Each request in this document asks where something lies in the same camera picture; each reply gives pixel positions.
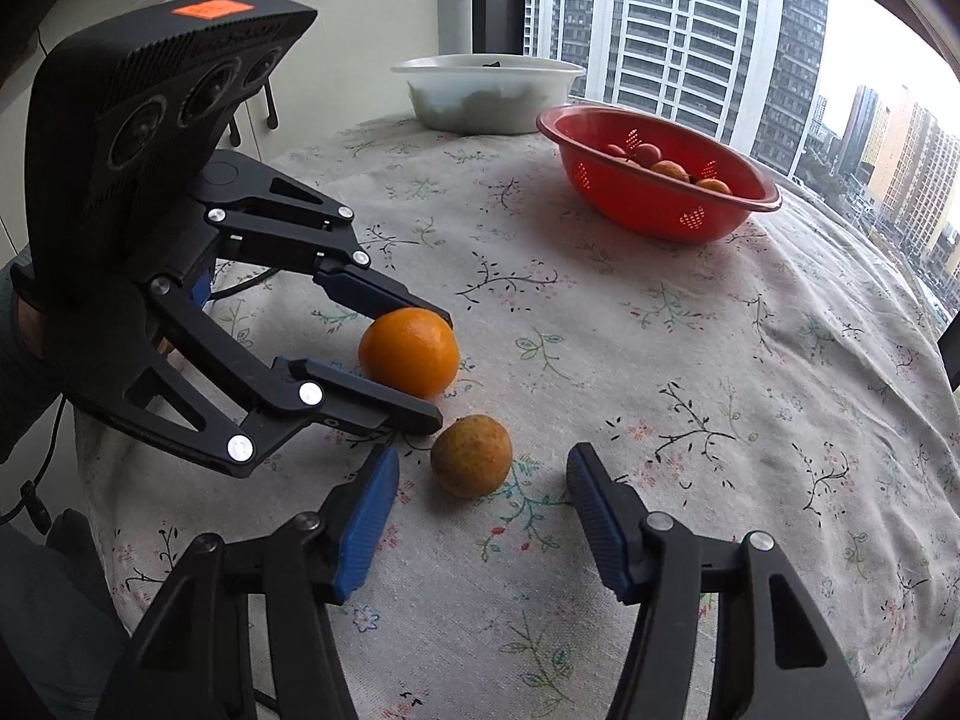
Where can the orange mandarin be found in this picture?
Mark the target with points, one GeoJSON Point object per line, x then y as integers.
{"type": "Point", "coordinates": [712, 186]}
{"type": "Point", "coordinates": [409, 356]}

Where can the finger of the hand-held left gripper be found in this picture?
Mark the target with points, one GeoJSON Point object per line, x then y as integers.
{"type": "Point", "coordinates": [360, 289]}
{"type": "Point", "coordinates": [375, 409]}

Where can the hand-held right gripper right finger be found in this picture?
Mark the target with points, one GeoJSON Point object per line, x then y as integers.
{"type": "Point", "coordinates": [596, 525]}

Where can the white high-rise building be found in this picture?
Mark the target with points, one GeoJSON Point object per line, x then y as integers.
{"type": "Point", "coordinates": [675, 37]}

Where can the white cabinet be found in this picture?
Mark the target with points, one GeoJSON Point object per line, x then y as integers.
{"type": "Point", "coordinates": [360, 30]}

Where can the floral tablecloth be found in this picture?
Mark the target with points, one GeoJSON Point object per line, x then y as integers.
{"type": "Point", "coordinates": [675, 360]}

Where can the white plastic bowl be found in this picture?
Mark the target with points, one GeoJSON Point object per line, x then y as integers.
{"type": "Point", "coordinates": [487, 109]}

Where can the red plastic colander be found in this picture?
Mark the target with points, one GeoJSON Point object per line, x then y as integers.
{"type": "Point", "coordinates": [637, 195]}

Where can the red cherry tomato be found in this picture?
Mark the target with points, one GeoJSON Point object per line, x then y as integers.
{"type": "Point", "coordinates": [616, 151]}
{"type": "Point", "coordinates": [646, 154]}

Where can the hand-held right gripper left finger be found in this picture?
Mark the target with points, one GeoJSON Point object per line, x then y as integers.
{"type": "Point", "coordinates": [367, 532]}

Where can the brown speckled round fruit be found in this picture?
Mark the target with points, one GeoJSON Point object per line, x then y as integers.
{"type": "Point", "coordinates": [670, 171]}
{"type": "Point", "coordinates": [472, 457]}

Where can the dark grey clothing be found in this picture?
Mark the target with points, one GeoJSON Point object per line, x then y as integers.
{"type": "Point", "coordinates": [52, 630]}

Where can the yellow high-rise building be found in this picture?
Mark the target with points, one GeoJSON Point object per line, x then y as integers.
{"type": "Point", "coordinates": [907, 165]}

